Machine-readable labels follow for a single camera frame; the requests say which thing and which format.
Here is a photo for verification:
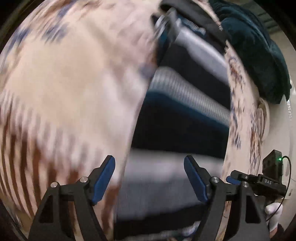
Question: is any navy teal striped sock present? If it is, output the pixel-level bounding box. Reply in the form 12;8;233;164
114;6;230;240

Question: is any white gloved right hand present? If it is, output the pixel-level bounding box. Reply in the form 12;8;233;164
264;202;283;232

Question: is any floral cream bed blanket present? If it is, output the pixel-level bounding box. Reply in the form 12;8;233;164
1;1;261;240

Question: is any dark teal plush blanket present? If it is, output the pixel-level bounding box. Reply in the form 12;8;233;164
209;1;292;104

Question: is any black folded garment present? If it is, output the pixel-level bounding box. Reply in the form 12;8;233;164
159;0;227;47

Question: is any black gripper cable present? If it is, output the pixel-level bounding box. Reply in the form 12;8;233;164
265;155;293;222

